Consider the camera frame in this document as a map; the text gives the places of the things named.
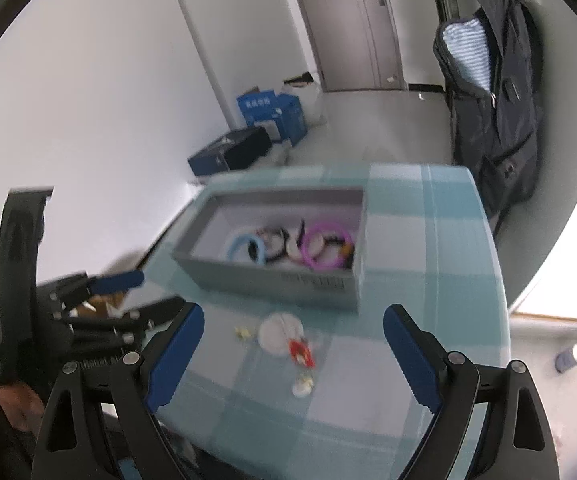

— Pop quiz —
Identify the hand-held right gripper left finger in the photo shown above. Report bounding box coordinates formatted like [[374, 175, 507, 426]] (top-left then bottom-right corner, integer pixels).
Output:
[[31, 302, 205, 480]]

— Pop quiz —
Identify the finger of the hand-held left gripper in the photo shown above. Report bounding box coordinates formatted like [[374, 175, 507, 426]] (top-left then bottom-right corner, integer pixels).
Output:
[[48, 269, 145, 307], [61, 296, 185, 342]]

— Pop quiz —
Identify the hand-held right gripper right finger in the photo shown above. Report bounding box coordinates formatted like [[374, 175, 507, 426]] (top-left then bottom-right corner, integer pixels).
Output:
[[383, 303, 561, 480]]

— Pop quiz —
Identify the light blue ring bracelet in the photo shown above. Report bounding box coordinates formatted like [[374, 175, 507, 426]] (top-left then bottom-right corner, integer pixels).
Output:
[[226, 234, 266, 265]]

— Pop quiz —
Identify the round translucent white case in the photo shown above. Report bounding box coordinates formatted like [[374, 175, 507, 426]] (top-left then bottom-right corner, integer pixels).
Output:
[[258, 312, 305, 356]]

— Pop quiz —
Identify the red jewelry piece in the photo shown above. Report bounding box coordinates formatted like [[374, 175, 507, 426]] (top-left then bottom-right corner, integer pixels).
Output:
[[288, 340, 316, 367]]

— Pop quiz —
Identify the grey cardboard box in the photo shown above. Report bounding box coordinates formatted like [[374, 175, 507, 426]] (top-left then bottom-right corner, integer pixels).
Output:
[[171, 187, 369, 313]]

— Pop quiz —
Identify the black beaded bracelet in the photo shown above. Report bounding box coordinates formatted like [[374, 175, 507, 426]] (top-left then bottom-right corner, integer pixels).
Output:
[[318, 230, 356, 266], [256, 227, 291, 263]]

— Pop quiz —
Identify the purple ring bracelet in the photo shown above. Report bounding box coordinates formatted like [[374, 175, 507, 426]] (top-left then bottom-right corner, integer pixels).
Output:
[[301, 226, 354, 269]]

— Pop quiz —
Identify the white jewelry piece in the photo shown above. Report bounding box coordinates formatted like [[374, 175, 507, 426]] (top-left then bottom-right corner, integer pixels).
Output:
[[286, 220, 309, 261]]

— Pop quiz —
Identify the person's left hand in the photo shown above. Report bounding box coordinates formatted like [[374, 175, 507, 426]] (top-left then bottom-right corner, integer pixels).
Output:
[[0, 380, 49, 433]]

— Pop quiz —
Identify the teal checked tablecloth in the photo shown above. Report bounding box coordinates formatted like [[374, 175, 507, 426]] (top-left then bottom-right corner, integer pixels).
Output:
[[118, 162, 514, 480]]

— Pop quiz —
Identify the blue drink can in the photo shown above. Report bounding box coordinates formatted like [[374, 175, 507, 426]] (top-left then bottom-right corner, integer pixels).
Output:
[[554, 344, 577, 373]]

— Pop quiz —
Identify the dark blue shoe box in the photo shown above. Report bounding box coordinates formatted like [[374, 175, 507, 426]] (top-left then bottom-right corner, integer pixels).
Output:
[[187, 127, 272, 177]]

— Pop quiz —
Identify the blue cardboard box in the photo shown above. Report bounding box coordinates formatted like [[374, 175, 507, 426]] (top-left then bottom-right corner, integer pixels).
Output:
[[236, 87, 306, 146]]

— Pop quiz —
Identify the dark backpack with striped lining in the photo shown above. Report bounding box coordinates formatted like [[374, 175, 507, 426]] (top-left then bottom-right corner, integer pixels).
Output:
[[432, 0, 544, 221]]

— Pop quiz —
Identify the white plastic bag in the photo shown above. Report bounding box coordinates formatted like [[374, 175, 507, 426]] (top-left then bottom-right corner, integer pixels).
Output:
[[281, 80, 325, 126]]

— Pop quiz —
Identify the grey door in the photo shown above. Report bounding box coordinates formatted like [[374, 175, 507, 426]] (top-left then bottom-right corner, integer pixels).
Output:
[[286, 0, 404, 93]]

